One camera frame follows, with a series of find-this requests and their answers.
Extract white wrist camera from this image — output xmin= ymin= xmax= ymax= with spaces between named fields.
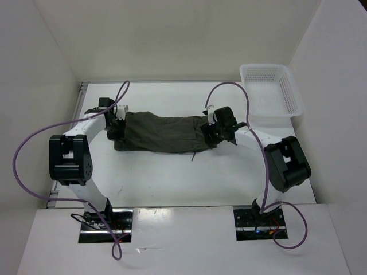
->
xmin=203 ymin=105 xmax=217 ymax=125
xmin=115 ymin=105 xmax=128 ymax=121

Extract white perforated plastic basket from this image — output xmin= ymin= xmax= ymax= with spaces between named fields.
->
xmin=240 ymin=64 xmax=303 ymax=121

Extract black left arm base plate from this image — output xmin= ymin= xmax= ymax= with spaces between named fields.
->
xmin=71 ymin=209 xmax=133 ymax=244

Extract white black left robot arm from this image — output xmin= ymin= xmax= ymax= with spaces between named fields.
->
xmin=49 ymin=97 xmax=128 ymax=229

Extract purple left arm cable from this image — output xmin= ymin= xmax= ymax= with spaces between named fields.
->
xmin=13 ymin=80 xmax=130 ymax=261

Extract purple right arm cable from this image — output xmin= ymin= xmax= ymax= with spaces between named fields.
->
xmin=205 ymin=81 xmax=309 ymax=249

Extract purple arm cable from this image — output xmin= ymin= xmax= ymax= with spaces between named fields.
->
xmin=205 ymin=81 xmax=309 ymax=249
xmin=13 ymin=80 xmax=130 ymax=261

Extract aluminium table edge rail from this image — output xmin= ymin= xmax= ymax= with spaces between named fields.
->
xmin=45 ymin=81 xmax=91 ymax=209

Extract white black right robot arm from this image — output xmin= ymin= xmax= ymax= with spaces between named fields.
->
xmin=201 ymin=105 xmax=311 ymax=225

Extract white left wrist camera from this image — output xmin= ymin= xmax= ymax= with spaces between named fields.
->
xmin=115 ymin=105 xmax=128 ymax=121

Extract olive green shorts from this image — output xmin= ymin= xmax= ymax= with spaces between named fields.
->
xmin=114 ymin=112 xmax=211 ymax=154

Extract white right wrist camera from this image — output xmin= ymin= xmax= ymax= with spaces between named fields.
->
xmin=203 ymin=105 xmax=217 ymax=125

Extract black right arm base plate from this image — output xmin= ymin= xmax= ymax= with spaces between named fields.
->
xmin=233 ymin=206 xmax=288 ymax=241

